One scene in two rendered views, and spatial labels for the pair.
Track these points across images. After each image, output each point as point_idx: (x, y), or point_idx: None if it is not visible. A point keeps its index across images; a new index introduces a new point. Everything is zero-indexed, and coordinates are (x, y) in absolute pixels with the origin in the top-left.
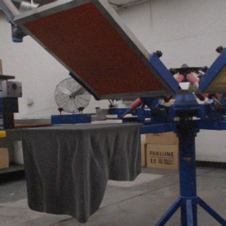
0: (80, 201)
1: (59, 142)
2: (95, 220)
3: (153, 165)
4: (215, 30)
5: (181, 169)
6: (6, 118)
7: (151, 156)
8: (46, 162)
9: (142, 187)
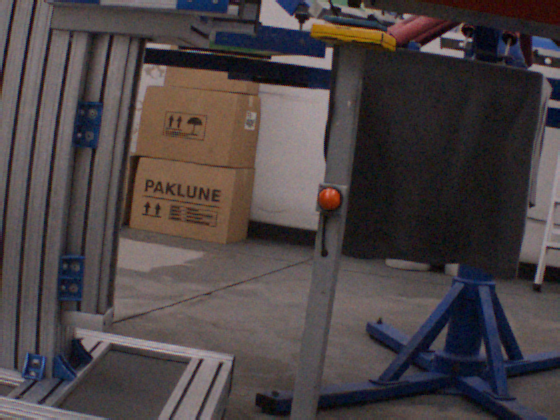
0: (518, 229)
1: (475, 89)
2: (173, 340)
3: (150, 224)
4: None
5: None
6: (259, 6)
7: (148, 194)
8: (419, 133)
9: (189, 277)
